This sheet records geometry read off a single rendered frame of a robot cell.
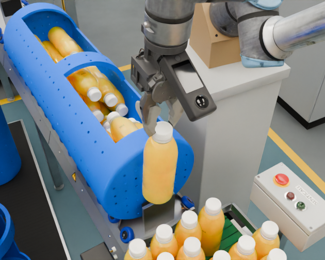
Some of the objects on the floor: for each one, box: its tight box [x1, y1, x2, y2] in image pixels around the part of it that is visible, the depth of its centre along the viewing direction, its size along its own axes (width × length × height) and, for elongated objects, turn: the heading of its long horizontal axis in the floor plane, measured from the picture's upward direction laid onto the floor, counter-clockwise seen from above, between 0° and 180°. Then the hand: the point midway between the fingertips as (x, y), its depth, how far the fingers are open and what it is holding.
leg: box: [0, 43, 15, 102], centre depth 279 cm, size 6×6×63 cm
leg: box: [34, 119, 64, 190], centre depth 219 cm, size 6×6×63 cm
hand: (162, 130), depth 76 cm, fingers closed on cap, 4 cm apart
